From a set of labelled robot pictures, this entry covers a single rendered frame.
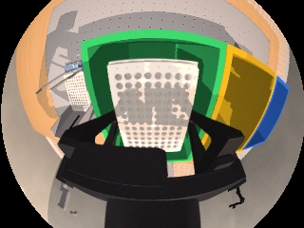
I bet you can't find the green open-top bin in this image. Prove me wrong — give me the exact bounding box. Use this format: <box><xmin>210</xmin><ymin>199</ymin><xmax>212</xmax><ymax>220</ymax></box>
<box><xmin>81</xmin><ymin>29</ymin><xmax>227</xmax><ymax>162</ymax></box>

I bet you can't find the blue open-top bin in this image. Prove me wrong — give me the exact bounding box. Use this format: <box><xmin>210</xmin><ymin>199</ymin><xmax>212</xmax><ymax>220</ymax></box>
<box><xmin>241</xmin><ymin>75</ymin><xmax>289</xmax><ymax>151</ymax></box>

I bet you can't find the yellow open bin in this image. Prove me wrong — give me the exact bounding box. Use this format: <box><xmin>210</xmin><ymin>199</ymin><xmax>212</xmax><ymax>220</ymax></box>
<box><xmin>211</xmin><ymin>44</ymin><xmax>276</xmax><ymax>152</ymax></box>

